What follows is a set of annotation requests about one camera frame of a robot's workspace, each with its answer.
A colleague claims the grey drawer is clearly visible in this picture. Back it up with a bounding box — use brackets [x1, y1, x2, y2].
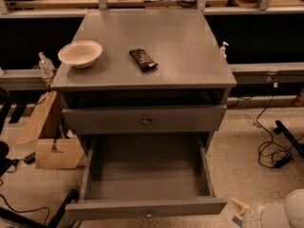
[63, 105, 226, 135]
[66, 134, 227, 220]

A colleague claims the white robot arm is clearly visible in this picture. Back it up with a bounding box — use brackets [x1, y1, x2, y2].
[232, 189, 304, 228]

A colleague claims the grey wooden drawer cabinet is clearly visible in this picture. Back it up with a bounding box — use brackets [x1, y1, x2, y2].
[51, 9, 236, 149]

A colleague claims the black stand leg right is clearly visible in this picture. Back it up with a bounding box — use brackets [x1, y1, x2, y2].
[275, 120, 304, 158]

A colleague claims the white pump bottle right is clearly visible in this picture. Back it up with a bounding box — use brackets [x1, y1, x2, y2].
[220, 41, 229, 59]

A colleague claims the black chair base leg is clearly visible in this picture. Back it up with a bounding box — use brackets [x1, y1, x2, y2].
[0, 189, 79, 228]

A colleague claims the black snack bar packet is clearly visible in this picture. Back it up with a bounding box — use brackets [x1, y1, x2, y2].
[129, 48, 159, 72]

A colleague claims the brown cardboard box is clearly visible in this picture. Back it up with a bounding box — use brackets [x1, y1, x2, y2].
[16, 91, 84, 169]

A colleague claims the cream ceramic bowl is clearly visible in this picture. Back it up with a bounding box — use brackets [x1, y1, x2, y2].
[58, 40, 103, 68]

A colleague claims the clear sanitizer bottle left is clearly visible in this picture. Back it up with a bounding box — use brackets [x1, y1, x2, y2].
[38, 52, 55, 77]

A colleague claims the black office chair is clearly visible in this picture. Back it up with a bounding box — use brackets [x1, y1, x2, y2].
[0, 88, 18, 177]

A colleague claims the black cable with adapter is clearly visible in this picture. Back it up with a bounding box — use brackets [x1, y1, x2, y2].
[255, 95, 295, 170]

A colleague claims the black cable on floor left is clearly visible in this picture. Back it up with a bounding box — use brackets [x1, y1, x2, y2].
[0, 178, 51, 226]

